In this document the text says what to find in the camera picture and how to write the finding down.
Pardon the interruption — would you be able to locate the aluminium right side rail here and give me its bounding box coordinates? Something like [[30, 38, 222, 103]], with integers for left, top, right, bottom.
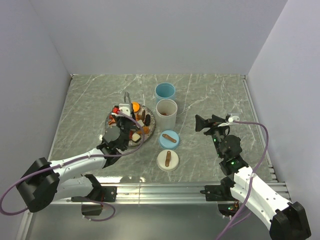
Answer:
[[240, 75, 279, 183]]

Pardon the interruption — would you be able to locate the white lid brown handle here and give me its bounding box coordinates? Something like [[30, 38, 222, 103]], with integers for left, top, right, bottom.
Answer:
[[156, 149, 180, 172]]

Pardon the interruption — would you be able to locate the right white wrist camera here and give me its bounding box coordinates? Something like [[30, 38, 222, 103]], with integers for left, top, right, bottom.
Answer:
[[218, 113, 240, 127]]

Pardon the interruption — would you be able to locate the blue cylindrical container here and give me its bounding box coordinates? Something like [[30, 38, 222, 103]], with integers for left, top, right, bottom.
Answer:
[[155, 82, 176, 103]]

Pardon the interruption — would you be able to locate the blue lid brown handle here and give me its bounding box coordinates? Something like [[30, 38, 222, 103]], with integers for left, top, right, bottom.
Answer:
[[158, 130, 180, 150]]

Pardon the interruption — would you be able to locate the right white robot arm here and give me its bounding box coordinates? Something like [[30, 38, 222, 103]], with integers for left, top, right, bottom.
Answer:
[[195, 115, 312, 240]]

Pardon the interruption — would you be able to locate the black white sushi toy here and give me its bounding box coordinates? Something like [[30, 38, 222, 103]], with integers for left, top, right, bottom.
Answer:
[[131, 132, 141, 143]]

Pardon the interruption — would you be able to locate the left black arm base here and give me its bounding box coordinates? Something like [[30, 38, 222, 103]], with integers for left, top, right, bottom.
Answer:
[[71, 186, 117, 222]]

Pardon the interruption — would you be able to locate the orange round toy food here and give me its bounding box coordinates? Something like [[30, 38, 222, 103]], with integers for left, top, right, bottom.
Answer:
[[132, 102, 141, 113]]

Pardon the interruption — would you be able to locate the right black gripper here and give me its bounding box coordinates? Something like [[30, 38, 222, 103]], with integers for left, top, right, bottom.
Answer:
[[195, 114, 231, 158]]

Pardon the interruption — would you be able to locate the aluminium rail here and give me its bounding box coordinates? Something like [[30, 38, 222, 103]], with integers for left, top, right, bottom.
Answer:
[[240, 75, 279, 183], [31, 181, 292, 205]]

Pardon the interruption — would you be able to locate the aluminium front rail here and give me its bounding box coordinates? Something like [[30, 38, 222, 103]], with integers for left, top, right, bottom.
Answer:
[[31, 181, 292, 205]]

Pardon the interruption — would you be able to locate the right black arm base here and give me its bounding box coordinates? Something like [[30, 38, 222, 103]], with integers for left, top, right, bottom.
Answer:
[[200, 184, 240, 217]]

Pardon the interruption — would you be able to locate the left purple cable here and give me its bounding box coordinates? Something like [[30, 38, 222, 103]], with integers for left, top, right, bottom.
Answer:
[[0, 111, 146, 216]]

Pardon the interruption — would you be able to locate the speckled grey plate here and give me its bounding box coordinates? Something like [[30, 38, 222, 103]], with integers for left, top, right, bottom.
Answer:
[[104, 103, 156, 148]]

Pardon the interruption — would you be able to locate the white cylindrical container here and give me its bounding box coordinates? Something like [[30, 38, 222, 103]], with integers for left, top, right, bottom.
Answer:
[[155, 99, 178, 131]]

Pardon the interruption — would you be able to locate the black oval toy food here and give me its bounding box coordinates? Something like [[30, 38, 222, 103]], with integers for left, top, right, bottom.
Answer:
[[144, 114, 151, 127]]

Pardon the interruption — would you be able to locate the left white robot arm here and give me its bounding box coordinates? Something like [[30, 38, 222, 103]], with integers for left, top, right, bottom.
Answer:
[[16, 92, 136, 213]]

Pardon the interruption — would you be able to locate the white square toast toy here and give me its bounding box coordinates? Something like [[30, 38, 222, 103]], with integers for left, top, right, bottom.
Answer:
[[137, 119, 145, 127]]

